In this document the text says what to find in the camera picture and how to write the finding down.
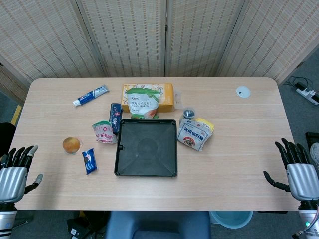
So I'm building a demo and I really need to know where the white castor sugar bag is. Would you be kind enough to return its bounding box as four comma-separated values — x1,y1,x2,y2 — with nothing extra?
177,118,212,152

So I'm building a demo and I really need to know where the blue white toothpaste tube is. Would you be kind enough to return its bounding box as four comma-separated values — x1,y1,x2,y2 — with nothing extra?
72,84,110,107

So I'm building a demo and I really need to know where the green white corn starch bag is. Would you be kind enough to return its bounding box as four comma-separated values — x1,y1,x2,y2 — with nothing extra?
125,86,160,120

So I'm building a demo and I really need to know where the white shoe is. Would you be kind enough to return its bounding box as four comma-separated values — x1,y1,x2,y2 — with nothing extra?
310,142,319,172

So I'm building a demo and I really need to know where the white power strip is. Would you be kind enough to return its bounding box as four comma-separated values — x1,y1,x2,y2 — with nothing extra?
296,83,319,106

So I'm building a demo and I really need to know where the pink snack packet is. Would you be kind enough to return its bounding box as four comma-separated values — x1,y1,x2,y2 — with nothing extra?
92,120,118,144

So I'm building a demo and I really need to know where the yellow packet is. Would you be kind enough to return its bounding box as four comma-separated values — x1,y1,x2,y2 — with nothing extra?
195,117,215,134

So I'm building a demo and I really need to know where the white round table grommet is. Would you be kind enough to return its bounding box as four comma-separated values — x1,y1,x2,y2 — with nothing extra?
236,85,252,98

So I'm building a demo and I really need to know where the round orange bun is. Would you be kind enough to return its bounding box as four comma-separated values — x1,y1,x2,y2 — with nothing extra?
62,136,82,155

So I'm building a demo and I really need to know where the black floor cable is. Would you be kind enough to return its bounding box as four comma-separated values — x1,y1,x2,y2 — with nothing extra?
284,76,312,88

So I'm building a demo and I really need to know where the light blue bucket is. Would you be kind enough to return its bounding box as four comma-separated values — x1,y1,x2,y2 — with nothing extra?
208,211,254,230

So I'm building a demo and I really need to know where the black box device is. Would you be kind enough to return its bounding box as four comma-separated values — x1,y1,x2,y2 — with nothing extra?
66,217,91,239

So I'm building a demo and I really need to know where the small dark lidded cup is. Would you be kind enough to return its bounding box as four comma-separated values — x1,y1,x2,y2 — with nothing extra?
182,107,198,120

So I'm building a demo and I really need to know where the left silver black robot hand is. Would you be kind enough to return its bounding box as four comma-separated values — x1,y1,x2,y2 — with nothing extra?
0,145,43,203

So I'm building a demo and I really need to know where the blue cookie packet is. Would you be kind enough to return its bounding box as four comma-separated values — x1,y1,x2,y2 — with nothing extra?
82,148,98,175

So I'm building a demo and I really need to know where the orange yellow tissue pack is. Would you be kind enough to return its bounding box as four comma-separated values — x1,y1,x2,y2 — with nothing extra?
121,83,175,113

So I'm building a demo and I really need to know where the blue chair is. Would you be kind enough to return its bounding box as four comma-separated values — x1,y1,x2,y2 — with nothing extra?
104,211,212,239

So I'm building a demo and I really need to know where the black floor case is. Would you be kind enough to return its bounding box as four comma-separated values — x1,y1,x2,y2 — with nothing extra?
305,132,319,150

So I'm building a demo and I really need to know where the black square plastic tray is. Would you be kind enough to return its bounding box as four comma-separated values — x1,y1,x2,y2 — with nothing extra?
114,119,178,178

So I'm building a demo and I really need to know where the black bag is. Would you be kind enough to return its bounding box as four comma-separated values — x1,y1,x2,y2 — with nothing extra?
0,122,17,162

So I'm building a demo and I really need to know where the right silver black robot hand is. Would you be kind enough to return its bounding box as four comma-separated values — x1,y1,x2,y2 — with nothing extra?
263,138,319,202

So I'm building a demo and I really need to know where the dark blue carton box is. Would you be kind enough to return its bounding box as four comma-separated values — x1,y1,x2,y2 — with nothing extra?
109,103,123,135

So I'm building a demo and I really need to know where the woven folding screen panel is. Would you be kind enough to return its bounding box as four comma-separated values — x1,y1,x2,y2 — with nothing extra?
76,0,167,78
0,0,107,83
216,0,319,84
0,56,33,105
164,0,250,78

